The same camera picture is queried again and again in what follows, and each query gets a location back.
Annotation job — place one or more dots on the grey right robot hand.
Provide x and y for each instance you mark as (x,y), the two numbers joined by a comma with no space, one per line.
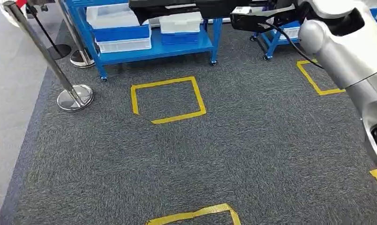
(269,21)

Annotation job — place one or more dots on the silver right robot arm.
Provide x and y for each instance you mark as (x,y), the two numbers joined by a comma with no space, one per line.
(347,68)

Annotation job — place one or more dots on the small blue wheeled cart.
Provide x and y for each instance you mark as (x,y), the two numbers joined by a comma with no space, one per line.
(270,43)

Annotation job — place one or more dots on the white plastic bin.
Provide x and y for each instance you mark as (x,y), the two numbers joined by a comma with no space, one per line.
(290,32)
(180,22)

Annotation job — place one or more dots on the small pale box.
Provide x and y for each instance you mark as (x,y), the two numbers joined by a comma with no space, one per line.
(243,10)

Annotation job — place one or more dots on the blue plastic bin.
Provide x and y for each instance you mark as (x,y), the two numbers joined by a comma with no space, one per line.
(123,33)
(179,38)

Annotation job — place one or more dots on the yellow floor tape outline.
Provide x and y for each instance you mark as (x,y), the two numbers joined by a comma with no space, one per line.
(191,214)
(201,104)

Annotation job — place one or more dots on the blue metal shelf cart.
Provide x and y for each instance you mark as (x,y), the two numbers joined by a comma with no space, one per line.
(157,49)

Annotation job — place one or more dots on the clear plastic bin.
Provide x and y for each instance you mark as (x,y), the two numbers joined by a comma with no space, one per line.
(114,15)
(123,45)

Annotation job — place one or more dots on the chrome stanchion post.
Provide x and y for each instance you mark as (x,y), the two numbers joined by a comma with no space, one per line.
(82,60)
(45,52)

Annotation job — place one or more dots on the black stanchion post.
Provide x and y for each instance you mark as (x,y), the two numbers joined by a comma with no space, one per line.
(59,51)

